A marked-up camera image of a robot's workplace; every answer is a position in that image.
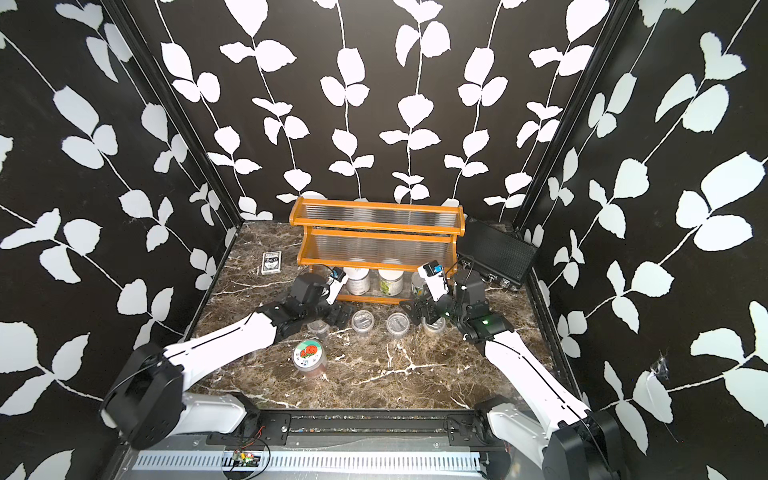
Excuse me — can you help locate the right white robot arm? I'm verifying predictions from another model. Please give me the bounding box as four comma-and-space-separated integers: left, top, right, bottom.
400, 261, 625, 479

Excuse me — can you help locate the white label seed jar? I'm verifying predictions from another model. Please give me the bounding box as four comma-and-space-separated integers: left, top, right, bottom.
344, 267, 371, 296

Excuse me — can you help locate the red tomato seed jar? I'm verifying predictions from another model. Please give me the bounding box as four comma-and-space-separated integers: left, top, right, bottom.
292, 340, 327, 378

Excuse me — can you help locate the black hard case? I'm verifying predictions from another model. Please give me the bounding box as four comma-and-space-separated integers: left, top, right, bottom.
457, 217, 538, 289

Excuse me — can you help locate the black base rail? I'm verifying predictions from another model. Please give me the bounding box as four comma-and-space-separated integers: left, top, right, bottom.
205, 409, 502, 449

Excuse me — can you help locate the white slotted cable duct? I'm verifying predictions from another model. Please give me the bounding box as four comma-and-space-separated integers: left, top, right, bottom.
131, 450, 485, 476

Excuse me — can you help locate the small green circuit board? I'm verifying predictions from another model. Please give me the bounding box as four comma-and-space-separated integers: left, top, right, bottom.
231, 452, 261, 469

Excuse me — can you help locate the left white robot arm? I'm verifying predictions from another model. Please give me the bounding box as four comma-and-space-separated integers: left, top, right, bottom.
100, 267, 352, 450

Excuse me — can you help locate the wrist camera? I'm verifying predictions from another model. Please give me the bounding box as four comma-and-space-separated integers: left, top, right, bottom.
417, 260, 450, 302
326, 267, 348, 305

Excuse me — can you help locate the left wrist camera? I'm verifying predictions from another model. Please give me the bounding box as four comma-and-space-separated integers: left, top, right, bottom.
326, 267, 348, 305

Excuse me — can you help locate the clear seed jar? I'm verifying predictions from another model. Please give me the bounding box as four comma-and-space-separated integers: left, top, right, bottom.
421, 317, 446, 336
307, 320, 331, 339
350, 309, 375, 336
386, 312, 411, 338

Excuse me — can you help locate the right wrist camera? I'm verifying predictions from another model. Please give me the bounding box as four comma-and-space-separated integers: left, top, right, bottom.
417, 260, 450, 302

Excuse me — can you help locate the multicolour label seed jar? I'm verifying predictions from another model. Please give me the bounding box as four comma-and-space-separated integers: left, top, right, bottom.
411, 272, 426, 298

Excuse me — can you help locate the orange wooden glass shelf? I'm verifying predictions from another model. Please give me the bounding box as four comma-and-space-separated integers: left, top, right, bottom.
290, 198, 465, 305

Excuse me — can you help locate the green label seed jar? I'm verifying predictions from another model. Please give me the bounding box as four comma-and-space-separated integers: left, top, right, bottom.
378, 268, 404, 297

